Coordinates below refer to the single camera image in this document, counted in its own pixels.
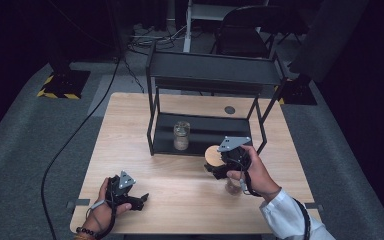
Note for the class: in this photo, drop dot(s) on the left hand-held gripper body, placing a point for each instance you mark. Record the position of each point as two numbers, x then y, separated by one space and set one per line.
118 191

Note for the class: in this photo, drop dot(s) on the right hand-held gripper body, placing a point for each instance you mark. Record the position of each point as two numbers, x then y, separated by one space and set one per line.
235 160

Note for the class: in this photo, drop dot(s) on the glass jar with metal lid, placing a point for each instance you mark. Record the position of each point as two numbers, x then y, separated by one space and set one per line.
181 136

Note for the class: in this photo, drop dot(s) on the black metal shelf rack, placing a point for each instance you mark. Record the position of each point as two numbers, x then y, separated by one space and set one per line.
206 66

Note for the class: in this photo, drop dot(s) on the person's right hand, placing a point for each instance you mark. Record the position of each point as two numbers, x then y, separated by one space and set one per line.
258 176

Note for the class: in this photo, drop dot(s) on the person's left hand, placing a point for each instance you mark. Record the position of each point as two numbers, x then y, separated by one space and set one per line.
100 215

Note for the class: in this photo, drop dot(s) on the grey tape strip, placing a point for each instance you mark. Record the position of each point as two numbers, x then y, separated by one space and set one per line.
80 202
316 206

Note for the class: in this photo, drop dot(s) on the grey round table grommet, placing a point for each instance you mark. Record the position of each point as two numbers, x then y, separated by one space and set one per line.
229 110

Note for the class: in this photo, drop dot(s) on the striped-edge black stand base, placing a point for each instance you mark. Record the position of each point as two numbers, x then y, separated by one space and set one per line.
67 83
298 93

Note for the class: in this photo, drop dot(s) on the black folding chair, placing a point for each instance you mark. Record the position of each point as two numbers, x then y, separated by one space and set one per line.
243 33

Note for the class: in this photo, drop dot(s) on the grey draped stand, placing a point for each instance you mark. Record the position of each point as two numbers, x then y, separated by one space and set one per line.
330 36

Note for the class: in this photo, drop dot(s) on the white metal stand frame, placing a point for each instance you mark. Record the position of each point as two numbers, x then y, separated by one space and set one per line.
187 33

